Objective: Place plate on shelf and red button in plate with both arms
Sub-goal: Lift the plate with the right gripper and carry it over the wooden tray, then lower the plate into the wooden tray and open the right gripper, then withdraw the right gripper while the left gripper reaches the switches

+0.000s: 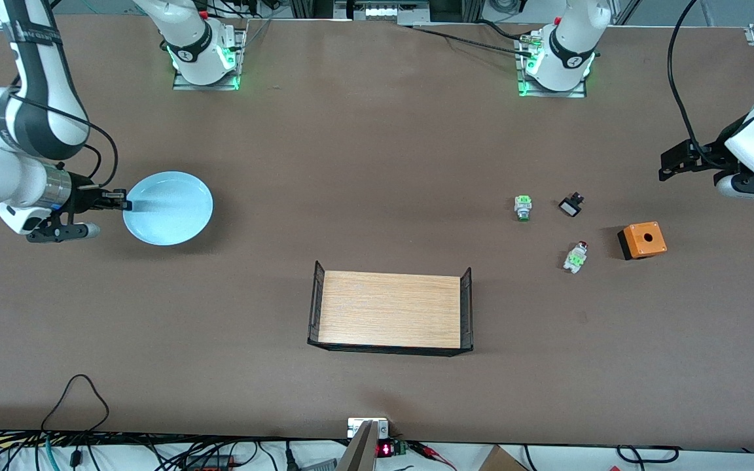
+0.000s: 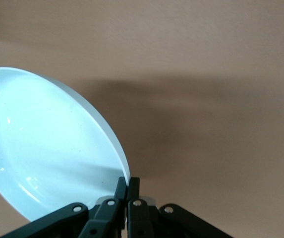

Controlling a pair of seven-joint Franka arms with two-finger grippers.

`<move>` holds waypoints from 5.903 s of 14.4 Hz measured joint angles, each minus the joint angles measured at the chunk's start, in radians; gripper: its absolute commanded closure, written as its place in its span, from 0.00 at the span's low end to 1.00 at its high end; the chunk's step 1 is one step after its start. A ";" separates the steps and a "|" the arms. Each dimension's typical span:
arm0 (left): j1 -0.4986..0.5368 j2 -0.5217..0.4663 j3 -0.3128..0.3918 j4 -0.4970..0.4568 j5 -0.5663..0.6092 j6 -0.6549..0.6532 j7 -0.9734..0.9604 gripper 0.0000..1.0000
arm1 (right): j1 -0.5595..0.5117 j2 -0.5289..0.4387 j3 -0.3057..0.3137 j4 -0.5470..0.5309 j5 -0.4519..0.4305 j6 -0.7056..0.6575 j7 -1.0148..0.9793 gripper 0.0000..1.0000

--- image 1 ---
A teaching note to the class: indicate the green white switch component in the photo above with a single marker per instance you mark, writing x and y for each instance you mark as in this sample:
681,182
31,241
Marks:
575,260

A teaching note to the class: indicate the wooden tray with mesh sides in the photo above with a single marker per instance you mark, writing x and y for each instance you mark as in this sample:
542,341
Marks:
390,307

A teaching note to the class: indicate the black power strip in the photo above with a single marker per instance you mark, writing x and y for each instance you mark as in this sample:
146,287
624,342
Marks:
210,463

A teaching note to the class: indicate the red digit display module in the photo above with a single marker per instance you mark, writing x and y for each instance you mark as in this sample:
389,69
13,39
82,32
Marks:
385,449

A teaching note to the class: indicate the brown cardboard box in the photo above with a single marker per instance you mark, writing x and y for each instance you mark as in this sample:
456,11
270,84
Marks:
500,461

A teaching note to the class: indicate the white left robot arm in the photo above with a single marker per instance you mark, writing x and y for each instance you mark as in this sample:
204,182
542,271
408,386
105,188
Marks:
573,39

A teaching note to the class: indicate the grey metal pole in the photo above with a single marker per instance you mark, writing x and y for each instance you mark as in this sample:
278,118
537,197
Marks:
359,454

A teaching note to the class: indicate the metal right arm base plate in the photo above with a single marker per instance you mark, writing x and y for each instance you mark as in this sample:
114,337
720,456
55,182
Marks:
180,85

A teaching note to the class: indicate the orange button enclosure box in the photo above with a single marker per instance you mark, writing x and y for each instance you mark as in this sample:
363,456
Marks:
645,241

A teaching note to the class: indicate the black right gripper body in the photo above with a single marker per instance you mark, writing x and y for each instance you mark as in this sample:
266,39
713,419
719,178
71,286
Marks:
84,197

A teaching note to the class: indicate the green push button switch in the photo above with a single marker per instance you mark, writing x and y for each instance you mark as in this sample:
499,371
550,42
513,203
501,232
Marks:
523,206

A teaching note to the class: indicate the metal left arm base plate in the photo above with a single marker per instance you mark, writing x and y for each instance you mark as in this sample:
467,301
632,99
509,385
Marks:
524,93

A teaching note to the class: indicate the silver metal bracket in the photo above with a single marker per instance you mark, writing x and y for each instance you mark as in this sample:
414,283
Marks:
354,428

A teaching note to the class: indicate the metal frame with white lights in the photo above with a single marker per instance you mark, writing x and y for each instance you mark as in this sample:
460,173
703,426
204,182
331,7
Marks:
380,11

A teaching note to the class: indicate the light blue round plate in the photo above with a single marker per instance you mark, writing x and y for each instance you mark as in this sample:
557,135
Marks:
171,209

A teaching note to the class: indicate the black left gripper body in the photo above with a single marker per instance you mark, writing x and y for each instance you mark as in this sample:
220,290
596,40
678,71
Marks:
703,159

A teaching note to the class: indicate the red clip lead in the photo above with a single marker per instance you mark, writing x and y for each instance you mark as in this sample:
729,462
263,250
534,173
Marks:
419,447

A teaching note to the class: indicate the black rectangular white-faced button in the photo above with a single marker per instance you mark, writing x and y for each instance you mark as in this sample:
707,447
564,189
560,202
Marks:
570,208

